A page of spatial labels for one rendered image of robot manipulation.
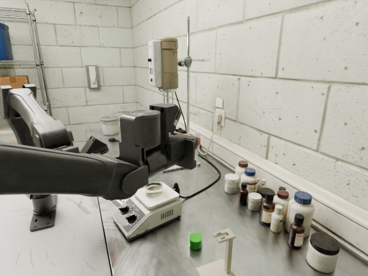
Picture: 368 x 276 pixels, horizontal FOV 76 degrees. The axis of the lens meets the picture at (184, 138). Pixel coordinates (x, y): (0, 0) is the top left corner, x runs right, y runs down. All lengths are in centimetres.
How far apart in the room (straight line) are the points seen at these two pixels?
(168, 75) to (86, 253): 76
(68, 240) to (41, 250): 7
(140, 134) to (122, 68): 277
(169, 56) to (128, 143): 75
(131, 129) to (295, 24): 72
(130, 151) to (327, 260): 56
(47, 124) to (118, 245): 39
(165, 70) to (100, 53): 207
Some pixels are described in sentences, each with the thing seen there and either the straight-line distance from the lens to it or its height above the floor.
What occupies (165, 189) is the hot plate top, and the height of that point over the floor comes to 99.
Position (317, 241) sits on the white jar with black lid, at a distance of 75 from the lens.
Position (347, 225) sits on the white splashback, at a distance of 86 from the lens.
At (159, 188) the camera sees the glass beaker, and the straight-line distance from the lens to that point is 78.
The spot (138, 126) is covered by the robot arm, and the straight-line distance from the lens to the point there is 40.
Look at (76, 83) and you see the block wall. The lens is 312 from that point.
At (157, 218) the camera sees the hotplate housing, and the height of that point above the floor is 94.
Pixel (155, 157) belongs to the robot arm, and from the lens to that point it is 44.
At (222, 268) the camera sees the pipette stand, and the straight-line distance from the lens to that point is 70.
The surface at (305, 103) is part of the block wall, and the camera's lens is 91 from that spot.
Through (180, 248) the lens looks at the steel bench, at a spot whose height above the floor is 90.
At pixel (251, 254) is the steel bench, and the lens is 76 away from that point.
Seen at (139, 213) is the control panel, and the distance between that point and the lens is 79.
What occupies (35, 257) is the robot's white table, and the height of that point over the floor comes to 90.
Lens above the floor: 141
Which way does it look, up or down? 18 degrees down
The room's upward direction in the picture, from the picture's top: straight up
